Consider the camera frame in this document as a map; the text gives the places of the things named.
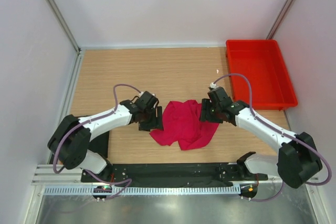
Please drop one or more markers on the aluminium corner post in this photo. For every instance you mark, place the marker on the aluminium corner post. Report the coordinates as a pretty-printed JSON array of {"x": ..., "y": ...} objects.
[
  {"x": 280, "y": 18},
  {"x": 60, "y": 19}
]

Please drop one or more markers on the black folded t shirt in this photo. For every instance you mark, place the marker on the black folded t shirt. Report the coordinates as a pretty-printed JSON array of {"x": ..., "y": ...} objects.
[{"x": 100, "y": 144}]

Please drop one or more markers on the right aluminium corner post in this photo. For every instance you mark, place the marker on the right aluminium corner post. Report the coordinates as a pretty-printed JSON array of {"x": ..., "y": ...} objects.
[{"x": 280, "y": 18}]

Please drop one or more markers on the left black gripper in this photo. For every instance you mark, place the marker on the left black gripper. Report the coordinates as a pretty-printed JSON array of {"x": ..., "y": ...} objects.
[{"x": 158, "y": 124}]

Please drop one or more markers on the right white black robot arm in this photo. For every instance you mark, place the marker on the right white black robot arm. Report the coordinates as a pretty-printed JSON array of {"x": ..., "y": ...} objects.
[{"x": 296, "y": 160}]

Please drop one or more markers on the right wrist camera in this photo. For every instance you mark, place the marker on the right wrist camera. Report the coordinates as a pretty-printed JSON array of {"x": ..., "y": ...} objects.
[{"x": 219, "y": 97}]

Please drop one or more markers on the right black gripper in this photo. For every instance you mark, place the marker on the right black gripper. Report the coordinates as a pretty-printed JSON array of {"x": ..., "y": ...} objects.
[{"x": 205, "y": 115}]

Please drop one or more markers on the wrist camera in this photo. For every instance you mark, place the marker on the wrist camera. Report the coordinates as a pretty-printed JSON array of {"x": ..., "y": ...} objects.
[
  {"x": 219, "y": 97},
  {"x": 146, "y": 101}
]

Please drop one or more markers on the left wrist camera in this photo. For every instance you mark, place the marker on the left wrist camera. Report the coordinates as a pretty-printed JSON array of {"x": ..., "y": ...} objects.
[{"x": 146, "y": 101}]

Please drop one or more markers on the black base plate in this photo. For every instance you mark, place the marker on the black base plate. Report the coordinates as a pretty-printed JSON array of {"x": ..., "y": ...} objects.
[{"x": 192, "y": 175}]

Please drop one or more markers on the left aluminium corner post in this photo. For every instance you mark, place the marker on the left aluminium corner post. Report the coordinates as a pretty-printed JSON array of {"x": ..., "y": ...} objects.
[{"x": 60, "y": 19}]

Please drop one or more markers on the red plastic bin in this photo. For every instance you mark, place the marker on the red plastic bin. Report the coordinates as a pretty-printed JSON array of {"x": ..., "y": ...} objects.
[{"x": 261, "y": 62}]

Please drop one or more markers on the magenta t shirt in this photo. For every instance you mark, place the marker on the magenta t shirt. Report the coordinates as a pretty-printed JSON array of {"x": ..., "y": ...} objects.
[{"x": 181, "y": 124}]

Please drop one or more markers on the slotted grey cable duct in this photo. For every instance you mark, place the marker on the slotted grey cable duct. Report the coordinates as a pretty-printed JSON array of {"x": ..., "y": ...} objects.
[{"x": 96, "y": 190}]

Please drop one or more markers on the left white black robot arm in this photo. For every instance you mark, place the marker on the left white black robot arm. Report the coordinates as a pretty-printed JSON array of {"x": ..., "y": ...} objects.
[{"x": 70, "y": 141}]

